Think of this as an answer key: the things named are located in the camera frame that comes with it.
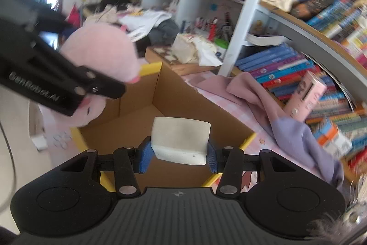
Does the black cable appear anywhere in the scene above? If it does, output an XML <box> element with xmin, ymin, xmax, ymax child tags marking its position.
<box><xmin>0</xmin><ymin>121</ymin><xmax>17</xmax><ymax>212</ymax></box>

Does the cluster of pens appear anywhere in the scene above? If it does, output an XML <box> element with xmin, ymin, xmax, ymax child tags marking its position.
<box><xmin>182</xmin><ymin>12</ymin><xmax>233</xmax><ymax>40</ymax></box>

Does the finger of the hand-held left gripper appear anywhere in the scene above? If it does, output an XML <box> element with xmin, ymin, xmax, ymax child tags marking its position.
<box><xmin>57</xmin><ymin>61</ymin><xmax>127</xmax><ymax>100</ymax></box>

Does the row of blue and red books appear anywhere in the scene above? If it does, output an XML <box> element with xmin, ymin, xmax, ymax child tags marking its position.
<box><xmin>235</xmin><ymin>42</ymin><xmax>367</xmax><ymax>177</ymax></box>

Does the pink checked tablecloth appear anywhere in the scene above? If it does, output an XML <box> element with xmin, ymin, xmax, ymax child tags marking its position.
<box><xmin>29</xmin><ymin>71</ymin><xmax>327</xmax><ymax>194</ymax></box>

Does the grey garment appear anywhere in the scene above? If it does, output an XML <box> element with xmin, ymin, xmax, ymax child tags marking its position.
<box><xmin>147</xmin><ymin>20</ymin><xmax>181</xmax><ymax>46</ymax></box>

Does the grey fluffy fabric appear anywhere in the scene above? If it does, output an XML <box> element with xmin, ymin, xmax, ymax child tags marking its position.
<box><xmin>308</xmin><ymin>176</ymin><xmax>367</xmax><ymax>241</ymax></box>

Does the pink and purple cloth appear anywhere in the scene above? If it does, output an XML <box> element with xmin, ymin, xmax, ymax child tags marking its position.
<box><xmin>195</xmin><ymin>72</ymin><xmax>345</xmax><ymax>191</ymax></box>

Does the wooden chessboard box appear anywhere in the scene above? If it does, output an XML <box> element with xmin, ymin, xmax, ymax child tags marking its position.
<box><xmin>145</xmin><ymin>45</ymin><xmax>218</xmax><ymax>77</ymax></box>

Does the pink cylindrical bottle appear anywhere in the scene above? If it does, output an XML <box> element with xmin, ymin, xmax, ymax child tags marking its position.
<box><xmin>283</xmin><ymin>70</ymin><xmax>327</xmax><ymax>122</ymax></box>

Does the yellow cardboard box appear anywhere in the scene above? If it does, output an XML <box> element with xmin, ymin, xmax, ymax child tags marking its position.
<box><xmin>70</xmin><ymin>62</ymin><xmax>256</xmax><ymax>193</ymax></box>

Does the white printed t-shirt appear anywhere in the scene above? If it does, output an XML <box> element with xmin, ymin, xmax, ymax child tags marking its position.
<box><xmin>119</xmin><ymin>10</ymin><xmax>172</xmax><ymax>42</ymax></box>

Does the white bookshelf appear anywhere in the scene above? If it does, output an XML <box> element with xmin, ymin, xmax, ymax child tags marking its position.
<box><xmin>120</xmin><ymin>0</ymin><xmax>367</xmax><ymax>185</ymax></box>

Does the pink plush toy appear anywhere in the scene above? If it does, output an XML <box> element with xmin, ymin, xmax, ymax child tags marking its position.
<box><xmin>59</xmin><ymin>23</ymin><xmax>143</xmax><ymax>128</ymax></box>

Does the tissue bag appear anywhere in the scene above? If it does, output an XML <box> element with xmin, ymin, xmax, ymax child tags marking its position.
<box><xmin>171</xmin><ymin>33</ymin><xmax>223</xmax><ymax>67</ymax></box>

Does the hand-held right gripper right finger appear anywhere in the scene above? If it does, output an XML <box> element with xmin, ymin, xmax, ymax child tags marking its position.
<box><xmin>206</xmin><ymin>141</ymin><xmax>310</xmax><ymax>197</ymax></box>

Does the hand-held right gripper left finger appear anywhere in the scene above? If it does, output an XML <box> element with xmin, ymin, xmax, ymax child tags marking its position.
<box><xmin>59</xmin><ymin>136</ymin><xmax>157</xmax><ymax>196</ymax></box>

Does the white bottle green cap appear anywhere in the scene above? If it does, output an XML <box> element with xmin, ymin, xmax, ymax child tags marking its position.
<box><xmin>214</xmin><ymin>38</ymin><xmax>230</xmax><ymax>59</ymax></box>

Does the white rectangular block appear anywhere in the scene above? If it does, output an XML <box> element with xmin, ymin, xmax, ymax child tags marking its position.
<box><xmin>151</xmin><ymin>117</ymin><xmax>211</xmax><ymax>166</ymax></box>

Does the orange white carton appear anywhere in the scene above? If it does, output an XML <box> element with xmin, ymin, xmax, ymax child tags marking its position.
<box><xmin>313</xmin><ymin>118</ymin><xmax>354</xmax><ymax>159</ymax></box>

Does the row of colourful shelf books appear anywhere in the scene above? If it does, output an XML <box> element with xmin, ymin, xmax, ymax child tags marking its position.
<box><xmin>271</xmin><ymin>0</ymin><xmax>367</xmax><ymax>62</ymax></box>

